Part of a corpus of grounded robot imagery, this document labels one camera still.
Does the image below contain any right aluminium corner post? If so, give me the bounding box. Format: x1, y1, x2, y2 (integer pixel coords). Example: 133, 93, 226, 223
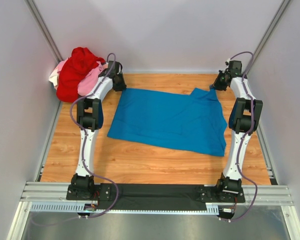
247, 0, 293, 72

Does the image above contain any aluminium frame rail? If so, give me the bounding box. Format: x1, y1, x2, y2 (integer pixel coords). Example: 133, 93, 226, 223
20, 182, 294, 206

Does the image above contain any left aluminium corner post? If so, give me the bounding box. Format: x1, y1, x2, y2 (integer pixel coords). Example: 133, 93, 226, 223
25, 0, 63, 62

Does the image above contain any red t shirt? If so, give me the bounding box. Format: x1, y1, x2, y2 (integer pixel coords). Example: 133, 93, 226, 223
56, 47, 106, 103

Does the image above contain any grey slotted cable duct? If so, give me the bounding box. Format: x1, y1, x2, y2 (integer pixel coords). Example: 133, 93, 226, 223
29, 201, 219, 216

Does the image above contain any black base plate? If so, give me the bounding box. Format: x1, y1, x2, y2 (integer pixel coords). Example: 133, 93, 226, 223
66, 183, 245, 210

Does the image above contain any white t shirt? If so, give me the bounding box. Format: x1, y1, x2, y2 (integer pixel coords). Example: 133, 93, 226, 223
48, 68, 59, 89

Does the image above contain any blue t shirt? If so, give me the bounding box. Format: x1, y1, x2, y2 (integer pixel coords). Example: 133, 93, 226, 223
107, 88, 227, 157

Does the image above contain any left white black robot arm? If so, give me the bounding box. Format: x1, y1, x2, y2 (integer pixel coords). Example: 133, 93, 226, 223
68, 60, 127, 201

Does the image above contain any aluminium corner post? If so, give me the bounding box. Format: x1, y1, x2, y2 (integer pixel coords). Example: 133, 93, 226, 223
25, 0, 63, 62
247, 0, 293, 72

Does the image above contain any pink t shirt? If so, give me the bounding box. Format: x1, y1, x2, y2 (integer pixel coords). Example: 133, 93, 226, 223
55, 60, 108, 96

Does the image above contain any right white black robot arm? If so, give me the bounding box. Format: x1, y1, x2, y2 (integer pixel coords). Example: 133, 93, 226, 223
210, 59, 263, 202

